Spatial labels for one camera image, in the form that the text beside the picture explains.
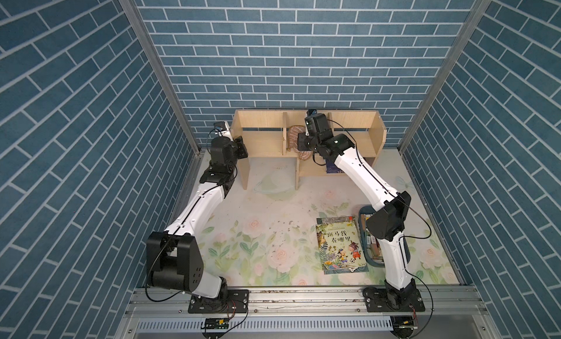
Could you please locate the teal storage tray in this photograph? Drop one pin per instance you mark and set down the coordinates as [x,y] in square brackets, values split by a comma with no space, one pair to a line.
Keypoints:
[372,238]

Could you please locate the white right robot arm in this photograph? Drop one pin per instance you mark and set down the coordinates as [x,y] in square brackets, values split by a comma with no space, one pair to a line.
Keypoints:
[343,150]

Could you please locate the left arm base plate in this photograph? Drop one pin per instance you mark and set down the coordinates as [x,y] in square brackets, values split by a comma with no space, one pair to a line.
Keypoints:
[230,301]

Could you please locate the illustrated children's picture book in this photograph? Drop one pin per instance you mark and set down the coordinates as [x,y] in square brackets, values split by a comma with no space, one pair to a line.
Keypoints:
[339,245]

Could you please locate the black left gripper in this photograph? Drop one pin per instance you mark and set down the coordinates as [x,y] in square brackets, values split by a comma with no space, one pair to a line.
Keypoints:
[239,146]

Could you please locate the dark blue book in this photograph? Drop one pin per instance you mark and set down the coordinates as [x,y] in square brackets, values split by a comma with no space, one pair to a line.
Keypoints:
[332,168]

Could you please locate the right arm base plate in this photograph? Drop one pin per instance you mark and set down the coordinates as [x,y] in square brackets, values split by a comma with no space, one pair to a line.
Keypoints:
[390,300]

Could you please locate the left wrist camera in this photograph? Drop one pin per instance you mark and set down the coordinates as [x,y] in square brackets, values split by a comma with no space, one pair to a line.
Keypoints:
[221,128]

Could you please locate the green circuit board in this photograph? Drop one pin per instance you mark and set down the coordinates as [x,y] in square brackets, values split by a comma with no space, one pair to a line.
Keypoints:
[220,324]

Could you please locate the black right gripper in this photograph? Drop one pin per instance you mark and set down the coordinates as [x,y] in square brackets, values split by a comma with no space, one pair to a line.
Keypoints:
[302,140]

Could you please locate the light wooden bookshelf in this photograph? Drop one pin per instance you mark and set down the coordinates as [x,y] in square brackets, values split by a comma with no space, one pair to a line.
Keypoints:
[265,134]

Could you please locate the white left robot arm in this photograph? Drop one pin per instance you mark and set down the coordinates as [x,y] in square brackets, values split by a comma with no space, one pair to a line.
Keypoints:
[173,256]

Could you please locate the pink striped fluffy cloth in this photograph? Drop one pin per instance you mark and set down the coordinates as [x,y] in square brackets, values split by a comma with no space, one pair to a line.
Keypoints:
[294,134]

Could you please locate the aluminium mounting rail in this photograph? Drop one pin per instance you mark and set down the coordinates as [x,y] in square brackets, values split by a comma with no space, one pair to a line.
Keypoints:
[313,301]

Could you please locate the floral table mat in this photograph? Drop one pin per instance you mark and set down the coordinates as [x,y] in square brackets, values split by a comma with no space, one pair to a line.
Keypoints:
[264,234]

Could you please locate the white vented cable duct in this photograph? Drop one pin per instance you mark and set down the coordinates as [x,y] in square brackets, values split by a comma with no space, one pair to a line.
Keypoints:
[270,324]

